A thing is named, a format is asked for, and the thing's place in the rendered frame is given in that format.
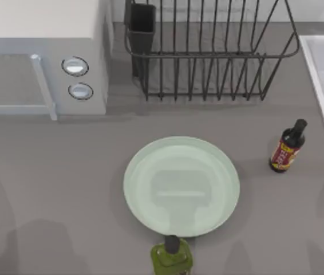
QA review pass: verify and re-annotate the pale green plate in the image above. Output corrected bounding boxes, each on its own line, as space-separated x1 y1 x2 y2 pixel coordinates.
123 136 240 238

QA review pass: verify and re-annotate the small microwave knob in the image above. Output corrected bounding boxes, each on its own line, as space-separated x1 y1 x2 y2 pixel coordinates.
68 82 94 101

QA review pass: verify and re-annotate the black cutlery holder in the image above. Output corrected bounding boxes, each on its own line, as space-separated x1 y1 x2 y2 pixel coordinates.
124 2 157 77

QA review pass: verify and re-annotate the large microwave knob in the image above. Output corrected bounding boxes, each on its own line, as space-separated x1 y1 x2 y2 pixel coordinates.
61 56 89 77

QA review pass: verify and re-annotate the green square bottle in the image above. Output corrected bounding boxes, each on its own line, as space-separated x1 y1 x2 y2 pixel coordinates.
150 234 194 275

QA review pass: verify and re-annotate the dark sauce bottle red label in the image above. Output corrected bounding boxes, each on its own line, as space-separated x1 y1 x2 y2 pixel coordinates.
269 119 308 174

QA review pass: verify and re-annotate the pale microwave oven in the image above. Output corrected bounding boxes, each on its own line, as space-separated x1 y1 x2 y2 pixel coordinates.
0 0 114 116

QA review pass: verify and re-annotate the microwave oven door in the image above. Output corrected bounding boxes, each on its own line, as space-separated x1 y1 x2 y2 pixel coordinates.
0 53 51 115

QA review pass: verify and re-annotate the dark wire dish rack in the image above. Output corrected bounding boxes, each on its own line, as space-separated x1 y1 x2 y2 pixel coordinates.
124 0 300 101

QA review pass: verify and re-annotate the microwave door handle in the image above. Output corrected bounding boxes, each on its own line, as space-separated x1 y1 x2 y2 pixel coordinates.
30 54 58 121

